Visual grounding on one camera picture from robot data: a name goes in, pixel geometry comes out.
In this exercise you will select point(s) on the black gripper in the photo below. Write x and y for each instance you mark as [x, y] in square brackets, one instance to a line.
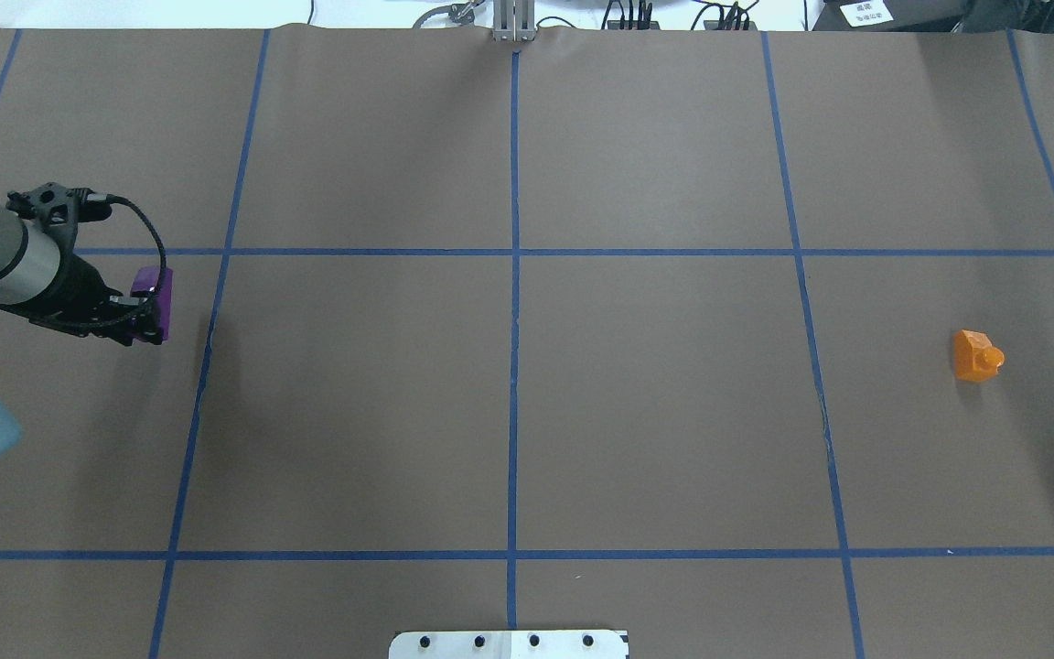
[79, 285]

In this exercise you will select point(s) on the purple trapezoid block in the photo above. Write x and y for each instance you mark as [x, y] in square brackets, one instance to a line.
[152, 285]

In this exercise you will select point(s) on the orange trapezoid block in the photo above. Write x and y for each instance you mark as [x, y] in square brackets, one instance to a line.
[975, 357]

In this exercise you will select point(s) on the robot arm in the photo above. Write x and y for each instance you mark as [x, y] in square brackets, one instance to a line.
[44, 281]

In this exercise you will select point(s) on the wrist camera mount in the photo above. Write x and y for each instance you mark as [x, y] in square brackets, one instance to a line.
[58, 211]

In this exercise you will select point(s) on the aluminium frame post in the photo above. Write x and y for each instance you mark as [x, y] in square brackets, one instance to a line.
[513, 20]

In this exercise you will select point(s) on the white camera pillar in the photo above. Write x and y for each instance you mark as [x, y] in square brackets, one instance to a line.
[564, 643]

